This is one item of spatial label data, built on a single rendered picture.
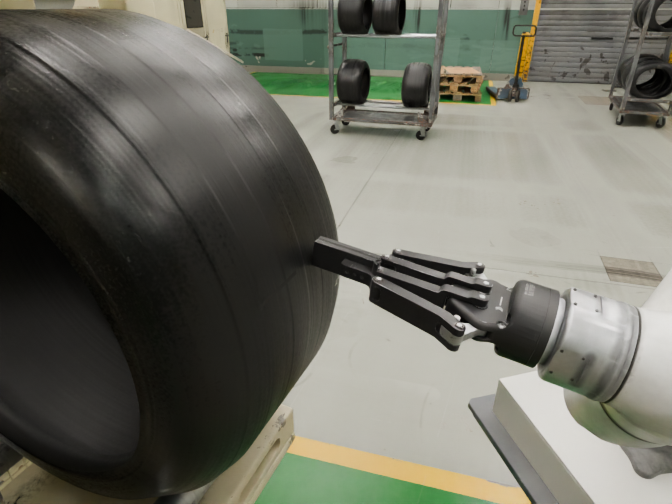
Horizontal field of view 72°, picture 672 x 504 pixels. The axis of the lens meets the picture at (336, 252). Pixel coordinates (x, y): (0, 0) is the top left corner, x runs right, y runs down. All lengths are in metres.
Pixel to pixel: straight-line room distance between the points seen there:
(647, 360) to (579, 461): 0.60
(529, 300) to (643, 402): 0.11
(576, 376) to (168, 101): 0.42
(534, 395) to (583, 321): 0.68
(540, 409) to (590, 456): 0.12
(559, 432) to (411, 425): 1.01
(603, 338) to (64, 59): 0.48
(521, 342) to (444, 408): 1.65
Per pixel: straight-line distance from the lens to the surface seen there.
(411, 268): 0.47
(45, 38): 0.47
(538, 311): 0.44
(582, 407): 0.60
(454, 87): 8.76
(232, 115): 0.47
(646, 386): 0.45
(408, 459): 1.89
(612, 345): 0.44
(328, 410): 2.02
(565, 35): 11.67
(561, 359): 0.44
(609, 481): 1.02
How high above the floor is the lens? 1.47
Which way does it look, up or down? 28 degrees down
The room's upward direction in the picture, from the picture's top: straight up
